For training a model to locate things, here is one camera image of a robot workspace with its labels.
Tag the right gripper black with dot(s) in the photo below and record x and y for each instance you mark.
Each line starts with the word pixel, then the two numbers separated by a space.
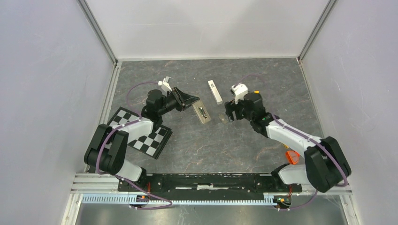
pixel 231 107

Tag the white remote with buttons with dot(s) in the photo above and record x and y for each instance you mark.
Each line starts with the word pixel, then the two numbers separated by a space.
pixel 195 106

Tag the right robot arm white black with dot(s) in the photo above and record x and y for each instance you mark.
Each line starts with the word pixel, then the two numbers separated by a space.
pixel 325 165

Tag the green battery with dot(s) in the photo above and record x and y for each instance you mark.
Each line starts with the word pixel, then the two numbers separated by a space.
pixel 202 112

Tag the orange translucent semicircle block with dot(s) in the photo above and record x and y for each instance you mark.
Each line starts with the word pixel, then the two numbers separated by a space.
pixel 293 157

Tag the white toothed cable duct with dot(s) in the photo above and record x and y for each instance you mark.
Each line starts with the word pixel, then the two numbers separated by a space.
pixel 134 199

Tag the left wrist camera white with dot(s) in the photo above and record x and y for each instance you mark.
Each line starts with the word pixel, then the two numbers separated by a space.
pixel 164 84

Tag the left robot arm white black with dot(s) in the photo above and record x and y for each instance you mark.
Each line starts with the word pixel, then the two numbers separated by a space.
pixel 107 149

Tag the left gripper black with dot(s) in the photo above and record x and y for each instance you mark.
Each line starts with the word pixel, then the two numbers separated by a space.
pixel 183 100

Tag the beige remote battery cover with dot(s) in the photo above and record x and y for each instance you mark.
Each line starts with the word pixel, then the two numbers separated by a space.
pixel 223 119

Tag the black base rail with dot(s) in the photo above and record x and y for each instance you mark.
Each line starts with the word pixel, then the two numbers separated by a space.
pixel 215 186

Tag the white black remote control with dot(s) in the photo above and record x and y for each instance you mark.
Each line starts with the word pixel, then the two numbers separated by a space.
pixel 215 92

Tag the black white checkerboard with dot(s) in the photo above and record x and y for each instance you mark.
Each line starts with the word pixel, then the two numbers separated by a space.
pixel 152 144

